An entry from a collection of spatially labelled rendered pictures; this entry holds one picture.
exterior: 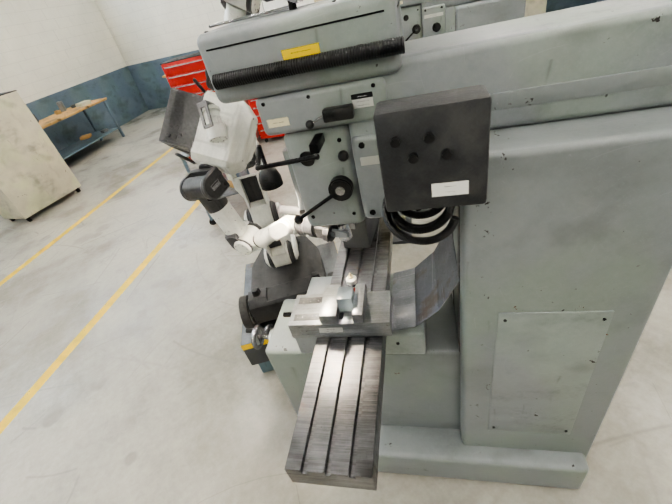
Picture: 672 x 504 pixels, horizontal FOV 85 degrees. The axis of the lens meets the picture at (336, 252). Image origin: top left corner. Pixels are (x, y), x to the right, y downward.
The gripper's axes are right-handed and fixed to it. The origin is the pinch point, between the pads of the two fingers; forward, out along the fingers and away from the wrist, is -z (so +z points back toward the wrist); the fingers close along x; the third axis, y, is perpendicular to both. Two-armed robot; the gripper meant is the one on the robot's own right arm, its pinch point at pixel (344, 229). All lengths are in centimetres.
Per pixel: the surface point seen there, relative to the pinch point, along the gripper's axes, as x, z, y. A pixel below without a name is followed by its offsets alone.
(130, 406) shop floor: -57, 156, 125
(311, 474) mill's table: -65, -18, 29
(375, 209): -6.9, -16.9, -14.3
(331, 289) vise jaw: -13.7, 1.5, 16.7
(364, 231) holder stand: 23.9, 6.0, 18.4
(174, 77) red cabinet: 319, 459, 4
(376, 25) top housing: -6, -23, -60
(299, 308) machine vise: -22.3, 11.1, 20.7
